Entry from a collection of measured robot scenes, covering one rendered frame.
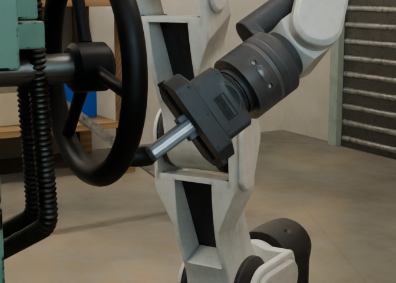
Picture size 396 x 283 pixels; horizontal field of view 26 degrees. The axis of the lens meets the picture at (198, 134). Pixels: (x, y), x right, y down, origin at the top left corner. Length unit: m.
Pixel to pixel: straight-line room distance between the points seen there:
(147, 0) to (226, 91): 0.59
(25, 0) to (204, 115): 0.25
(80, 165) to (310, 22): 0.33
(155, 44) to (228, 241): 0.42
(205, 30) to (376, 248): 1.70
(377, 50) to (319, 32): 3.56
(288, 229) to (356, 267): 0.88
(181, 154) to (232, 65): 0.62
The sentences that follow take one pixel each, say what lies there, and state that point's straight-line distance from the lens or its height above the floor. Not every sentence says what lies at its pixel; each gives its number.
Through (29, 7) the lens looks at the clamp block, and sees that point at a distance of 0.96.
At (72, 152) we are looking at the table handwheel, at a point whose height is 0.70.
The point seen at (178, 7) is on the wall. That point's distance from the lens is 4.91.
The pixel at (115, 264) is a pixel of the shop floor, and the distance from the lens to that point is 2.85.
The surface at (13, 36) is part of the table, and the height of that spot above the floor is 0.87.
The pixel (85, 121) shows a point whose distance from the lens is 3.19.
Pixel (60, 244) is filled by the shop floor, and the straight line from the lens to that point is 3.09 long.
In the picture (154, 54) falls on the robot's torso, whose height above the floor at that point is 0.78.
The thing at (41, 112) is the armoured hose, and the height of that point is 0.76.
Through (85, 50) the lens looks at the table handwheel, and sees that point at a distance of 1.02.
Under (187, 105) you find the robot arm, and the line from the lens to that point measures 1.02.
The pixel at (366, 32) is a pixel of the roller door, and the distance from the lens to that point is 4.69.
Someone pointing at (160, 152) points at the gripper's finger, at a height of 0.71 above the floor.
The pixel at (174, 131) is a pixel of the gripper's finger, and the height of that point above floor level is 0.74.
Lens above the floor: 0.91
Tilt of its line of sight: 10 degrees down
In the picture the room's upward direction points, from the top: straight up
